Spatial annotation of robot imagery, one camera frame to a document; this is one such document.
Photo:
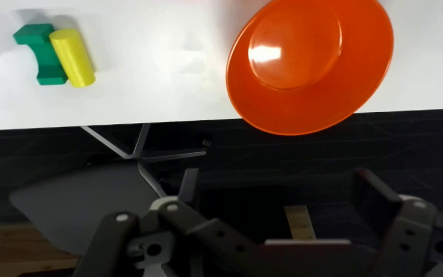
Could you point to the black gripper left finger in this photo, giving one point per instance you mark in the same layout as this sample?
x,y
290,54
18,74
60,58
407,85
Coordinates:
x,y
215,241

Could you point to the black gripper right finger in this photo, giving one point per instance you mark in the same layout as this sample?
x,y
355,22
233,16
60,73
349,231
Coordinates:
x,y
410,236

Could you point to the orange plastic bowl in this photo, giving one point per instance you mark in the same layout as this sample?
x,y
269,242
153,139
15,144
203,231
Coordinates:
x,y
307,78

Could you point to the gray office chair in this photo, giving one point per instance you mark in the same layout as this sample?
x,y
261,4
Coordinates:
x,y
76,205

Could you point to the green yellow sponge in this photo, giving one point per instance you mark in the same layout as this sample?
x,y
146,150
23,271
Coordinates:
x,y
36,51

